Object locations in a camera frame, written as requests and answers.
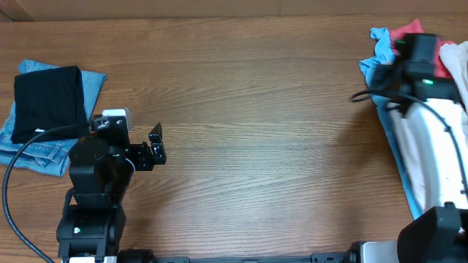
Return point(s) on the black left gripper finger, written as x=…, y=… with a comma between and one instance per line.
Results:
x=155, y=135
x=159, y=155

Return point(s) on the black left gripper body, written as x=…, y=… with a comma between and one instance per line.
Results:
x=140, y=156

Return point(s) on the beige khaki shorts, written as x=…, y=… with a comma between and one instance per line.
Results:
x=431, y=124

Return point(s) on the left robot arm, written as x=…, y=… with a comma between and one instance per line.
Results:
x=102, y=165

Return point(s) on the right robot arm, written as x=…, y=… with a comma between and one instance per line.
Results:
x=438, y=235

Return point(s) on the folded black garment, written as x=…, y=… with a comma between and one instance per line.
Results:
x=47, y=99

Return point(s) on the light blue shirt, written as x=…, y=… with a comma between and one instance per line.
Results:
x=382, y=58

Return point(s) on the red shirt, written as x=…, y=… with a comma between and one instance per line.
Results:
x=416, y=27

